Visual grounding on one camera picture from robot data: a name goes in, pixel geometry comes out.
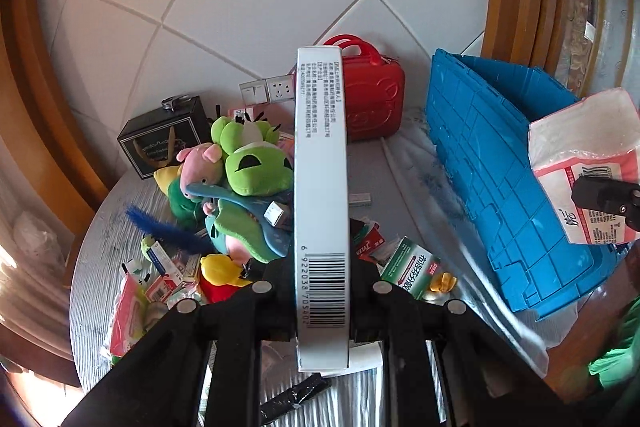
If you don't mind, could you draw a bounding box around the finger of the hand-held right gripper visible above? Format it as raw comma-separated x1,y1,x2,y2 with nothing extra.
571,177,640,230

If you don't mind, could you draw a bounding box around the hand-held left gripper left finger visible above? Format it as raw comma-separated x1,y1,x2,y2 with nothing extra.
60,257,296,427

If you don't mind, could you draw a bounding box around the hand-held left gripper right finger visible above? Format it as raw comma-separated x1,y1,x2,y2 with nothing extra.
348,257,581,427

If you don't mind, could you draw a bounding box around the pink white tissue pack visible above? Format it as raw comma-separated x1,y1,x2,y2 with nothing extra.
527,88,640,246

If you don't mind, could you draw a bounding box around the black roll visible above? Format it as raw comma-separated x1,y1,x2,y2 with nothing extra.
260,374,332,426

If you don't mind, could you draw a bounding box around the blue plastic crate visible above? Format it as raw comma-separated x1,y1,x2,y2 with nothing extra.
425,48,621,323

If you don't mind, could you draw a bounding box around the white barcode box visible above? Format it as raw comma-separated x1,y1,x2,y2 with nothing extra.
294,46,351,372

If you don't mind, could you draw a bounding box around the green white medicine box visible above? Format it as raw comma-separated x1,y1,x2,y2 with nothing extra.
380,237,446,301

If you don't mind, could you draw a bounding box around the red white packet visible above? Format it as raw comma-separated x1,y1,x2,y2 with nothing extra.
350,219,396,264

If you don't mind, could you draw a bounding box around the yellow plastic toy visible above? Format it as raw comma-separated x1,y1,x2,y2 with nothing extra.
200,254,251,289

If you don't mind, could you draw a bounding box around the large green plush toy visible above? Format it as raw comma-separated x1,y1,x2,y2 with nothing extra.
205,197,296,264

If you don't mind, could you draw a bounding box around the white blue medicine box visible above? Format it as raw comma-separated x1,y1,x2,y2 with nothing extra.
145,242,186,279

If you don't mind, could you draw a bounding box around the blue and green plush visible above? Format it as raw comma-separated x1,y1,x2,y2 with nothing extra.
187,184,296,264

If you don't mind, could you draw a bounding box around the green frog plush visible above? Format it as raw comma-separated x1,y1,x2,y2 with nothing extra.
225,143,295,198

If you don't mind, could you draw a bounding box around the yellow green plush toy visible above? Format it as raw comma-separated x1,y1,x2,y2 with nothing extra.
152,164,202,222

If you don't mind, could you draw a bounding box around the pink plastic packet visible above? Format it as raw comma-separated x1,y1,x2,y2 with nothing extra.
102,274,151,358

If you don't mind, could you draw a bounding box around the person's green garment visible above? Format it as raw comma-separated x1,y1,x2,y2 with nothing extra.
587,302,640,393

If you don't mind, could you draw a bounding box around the small pink pig plush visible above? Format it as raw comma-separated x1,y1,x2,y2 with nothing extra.
177,144,226,200

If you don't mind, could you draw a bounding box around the green white plush toy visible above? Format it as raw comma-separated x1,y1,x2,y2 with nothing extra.
210,107,281,158

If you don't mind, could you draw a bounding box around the black gift box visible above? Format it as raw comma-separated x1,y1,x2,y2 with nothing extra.
117,94,213,180

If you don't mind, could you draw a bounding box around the red carry case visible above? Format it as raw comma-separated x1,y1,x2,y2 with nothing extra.
322,34,406,142

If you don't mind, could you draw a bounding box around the light curtain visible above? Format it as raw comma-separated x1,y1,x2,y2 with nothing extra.
0,147,81,358

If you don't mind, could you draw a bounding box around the white wall socket panel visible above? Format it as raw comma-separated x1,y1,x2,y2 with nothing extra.
240,76,296,105

